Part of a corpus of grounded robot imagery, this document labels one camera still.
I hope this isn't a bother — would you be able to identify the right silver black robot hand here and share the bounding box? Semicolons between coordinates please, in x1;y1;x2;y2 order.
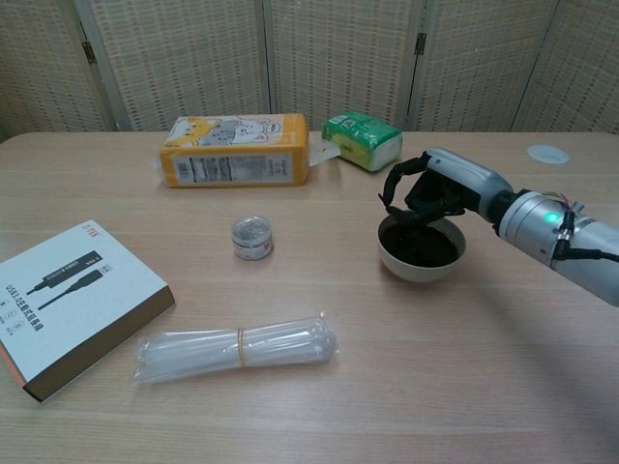
377;147;515;226

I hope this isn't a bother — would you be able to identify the white bowl of dark liquid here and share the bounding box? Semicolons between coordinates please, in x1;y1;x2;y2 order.
376;212;466;284

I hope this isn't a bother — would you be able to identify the white round table grommet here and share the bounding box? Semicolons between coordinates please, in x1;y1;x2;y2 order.
526;143;571;165

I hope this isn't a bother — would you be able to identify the green tissue pack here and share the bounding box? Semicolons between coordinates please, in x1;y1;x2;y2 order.
321;110;403;173

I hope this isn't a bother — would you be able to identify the woven folding screen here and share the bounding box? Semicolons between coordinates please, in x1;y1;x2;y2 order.
0;0;619;134

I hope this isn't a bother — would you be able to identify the small round clear tin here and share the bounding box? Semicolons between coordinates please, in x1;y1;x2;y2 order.
230;216;276;262

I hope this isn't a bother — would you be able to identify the yellow cat print tissue pack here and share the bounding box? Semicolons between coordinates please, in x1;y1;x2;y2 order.
150;112;340;190

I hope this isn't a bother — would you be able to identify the yellow rubber band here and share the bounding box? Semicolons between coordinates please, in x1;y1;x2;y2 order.
236;326;250;370

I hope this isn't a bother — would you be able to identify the clear wrapped straw bundle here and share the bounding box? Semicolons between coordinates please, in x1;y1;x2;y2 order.
129;310;339;388

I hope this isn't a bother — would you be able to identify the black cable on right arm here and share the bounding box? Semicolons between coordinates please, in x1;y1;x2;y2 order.
550;192;619;263

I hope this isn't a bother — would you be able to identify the white USB cable box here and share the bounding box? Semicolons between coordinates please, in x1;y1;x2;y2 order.
0;219;177;402

